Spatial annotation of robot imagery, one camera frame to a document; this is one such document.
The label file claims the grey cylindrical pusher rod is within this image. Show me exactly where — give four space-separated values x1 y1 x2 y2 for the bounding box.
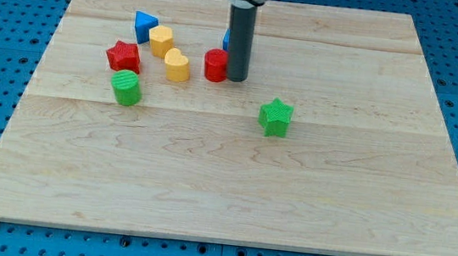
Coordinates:
226 6 257 82

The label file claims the blue block behind rod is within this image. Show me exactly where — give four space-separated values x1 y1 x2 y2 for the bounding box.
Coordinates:
221 29 231 51

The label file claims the red cylinder block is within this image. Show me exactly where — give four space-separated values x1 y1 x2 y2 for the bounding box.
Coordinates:
204 48 228 82

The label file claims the green star block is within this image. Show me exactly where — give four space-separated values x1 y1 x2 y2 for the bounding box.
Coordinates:
258 98 294 138

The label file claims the yellow heart block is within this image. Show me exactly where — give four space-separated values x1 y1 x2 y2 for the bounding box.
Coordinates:
165 48 191 82

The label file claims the red star block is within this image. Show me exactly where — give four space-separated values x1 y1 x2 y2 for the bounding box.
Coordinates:
106 41 141 74

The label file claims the green cylinder block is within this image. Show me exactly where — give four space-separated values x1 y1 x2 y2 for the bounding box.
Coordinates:
110 70 142 106

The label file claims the blue triangle block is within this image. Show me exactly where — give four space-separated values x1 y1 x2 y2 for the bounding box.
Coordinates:
134 11 159 44

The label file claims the yellow hexagon block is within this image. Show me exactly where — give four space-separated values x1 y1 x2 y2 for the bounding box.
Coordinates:
148 25 174 58

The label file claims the light wooden board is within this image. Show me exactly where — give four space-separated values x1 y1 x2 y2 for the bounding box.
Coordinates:
0 0 458 256

